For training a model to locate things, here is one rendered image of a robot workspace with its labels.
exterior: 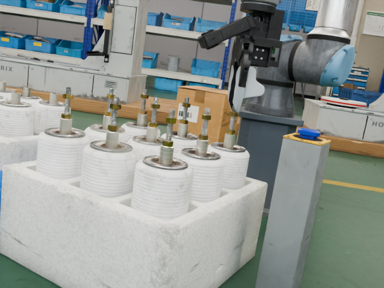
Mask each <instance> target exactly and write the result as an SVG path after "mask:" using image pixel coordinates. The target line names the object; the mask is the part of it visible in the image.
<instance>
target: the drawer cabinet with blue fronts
mask: <svg viewBox="0 0 384 288"><path fill-rule="evenodd" d="M370 70H371V68H370V67H365V66H357V65H353V67H352V69H351V72H350V74H349V76H348V78H347V79H346V80H345V81H344V83H349V84H353V86H355V87H358V90H366V88H367V83H368V80H369V75H370ZM339 87H343V84H341V85H340V86H338V87H331V88H330V94H329V97H333V98H338V93H339V90H338V88H339ZM325 92H326V86H325V87H323V91H322V95H323V96H325Z"/></svg>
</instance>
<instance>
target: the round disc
mask: <svg viewBox="0 0 384 288"><path fill-rule="evenodd" d="M321 101H322V102H326V103H327V104H329V105H334V106H340V107H346V108H352V109H354V108H355V107H357V108H366V106H367V105H366V103H364V102H358V101H352V100H349V99H346V98H333V97H321Z"/></svg>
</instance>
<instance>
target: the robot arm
mask: <svg viewBox="0 0 384 288"><path fill-rule="evenodd" d="M278 1H279V0H241V2H242V3H241V6H240V11H241V12H243V13H248V14H249V15H248V16H245V17H243V18H240V19H238V20H236V21H234V22H231V23H229V24H226V25H224V26H222V27H220V28H218V29H215V30H213V29H211V30H206V31H205V32H204V33H202V34H201V36H200V37H198V42H199V44H200V46H201V48H203V49H207V50H208V49H213V48H215V47H216V46H218V45H219V43H221V42H223V41H225V40H227V39H230V38H232V37H234V36H235V37H236V39H235V41H234V44H233V49H232V55H231V63H230V71H229V88H228V102H229V105H230V108H231V109H232V107H233V106H234V108H235V110H236V112H239V111H240V108H241V105H242V101H243V99H244V98H247V101H246V103H245V110H247V111H251V112H254V113H259V114H264V115H272V116H276V117H288V118H292V117H294V113H295V106H294V97H293V87H294V82H300V83H307V84H311V85H318V86H322V87H325V86H327V87H338V86H340V85H341V84H343V83H344V81H345V80H346V79H347V78H348V76H349V74H350V72H351V69H352V67H353V64H354V59H355V48H354V47H353V46H352V45H350V41H351V39H350V37H349V36H348V34H347V27H348V24H349V19H350V14H351V10H352V6H353V1H354V0H320V3H319V9H318V14H317V19H316V23H315V28H314V29H313V30H312V31H311V32H309V33H308V34H307V39H306V42H304V41H303V39H302V37H301V36H298V35H287V34H282V35H281V31H282V25H283V19H284V15H285V11H282V10H276V6H278ZM250 66H256V67H257V73H256V70H255V68H253V67H250Z"/></svg>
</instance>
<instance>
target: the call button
mask: <svg viewBox="0 0 384 288"><path fill-rule="evenodd" d="M297 132H298V133H299V137H302V138H306V139H317V137H320V134H321V132H320V131H318V130H314V129H308V128H302V127H300V128H298V131H297Z"/></svg>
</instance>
